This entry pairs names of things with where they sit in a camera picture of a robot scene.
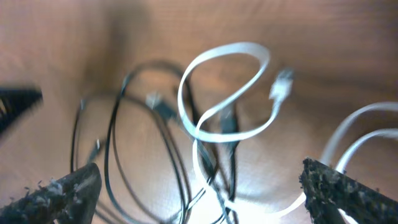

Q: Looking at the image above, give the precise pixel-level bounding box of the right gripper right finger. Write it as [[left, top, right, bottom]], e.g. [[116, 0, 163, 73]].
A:
[[299, 158, 397, 224]]

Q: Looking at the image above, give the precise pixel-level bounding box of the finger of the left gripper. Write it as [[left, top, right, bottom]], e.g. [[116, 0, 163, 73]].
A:
[[1, 86, 43, 134]]

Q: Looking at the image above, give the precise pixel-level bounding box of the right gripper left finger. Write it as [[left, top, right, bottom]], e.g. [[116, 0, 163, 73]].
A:
[[1, 163, 102, 223]]

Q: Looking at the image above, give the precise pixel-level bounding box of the black usb cable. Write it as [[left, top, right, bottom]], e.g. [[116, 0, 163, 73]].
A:
[[70, 60, 240, 224]]

